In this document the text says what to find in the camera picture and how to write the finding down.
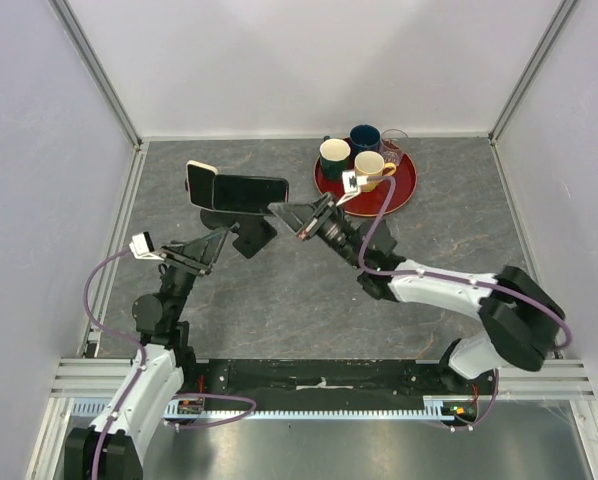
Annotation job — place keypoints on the green mug cream inside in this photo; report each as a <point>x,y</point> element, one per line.
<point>334,156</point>

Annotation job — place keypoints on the dark blue mug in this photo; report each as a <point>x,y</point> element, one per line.
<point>364,138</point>

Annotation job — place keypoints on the red round tray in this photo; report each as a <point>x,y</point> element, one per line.
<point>367,204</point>

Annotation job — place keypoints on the black folding phone stand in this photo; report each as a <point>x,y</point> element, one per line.
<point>253,234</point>

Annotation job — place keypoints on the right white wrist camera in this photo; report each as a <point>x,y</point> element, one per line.
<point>351,189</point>

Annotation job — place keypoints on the clear glass cup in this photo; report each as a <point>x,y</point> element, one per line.
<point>392,145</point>

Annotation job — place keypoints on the black phone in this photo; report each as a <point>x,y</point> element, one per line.
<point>248,194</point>

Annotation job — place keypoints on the aluminium frame rail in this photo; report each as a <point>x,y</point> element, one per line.
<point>557,380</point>

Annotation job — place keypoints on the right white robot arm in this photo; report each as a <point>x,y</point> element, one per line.
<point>520,321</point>

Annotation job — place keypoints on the yellow mug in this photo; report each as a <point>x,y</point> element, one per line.
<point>372,164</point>

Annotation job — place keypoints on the black round-base phone stand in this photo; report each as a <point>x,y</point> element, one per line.
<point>214,220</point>

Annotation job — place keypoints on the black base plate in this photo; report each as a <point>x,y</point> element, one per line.
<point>247,376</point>

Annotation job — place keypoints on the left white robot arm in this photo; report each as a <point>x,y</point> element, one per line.
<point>115,443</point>

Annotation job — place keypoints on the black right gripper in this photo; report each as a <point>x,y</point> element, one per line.
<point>303,218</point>

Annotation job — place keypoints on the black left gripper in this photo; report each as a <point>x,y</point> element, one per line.
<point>196,255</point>

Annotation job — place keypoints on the white slotted cable duct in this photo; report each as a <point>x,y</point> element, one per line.
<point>432,410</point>

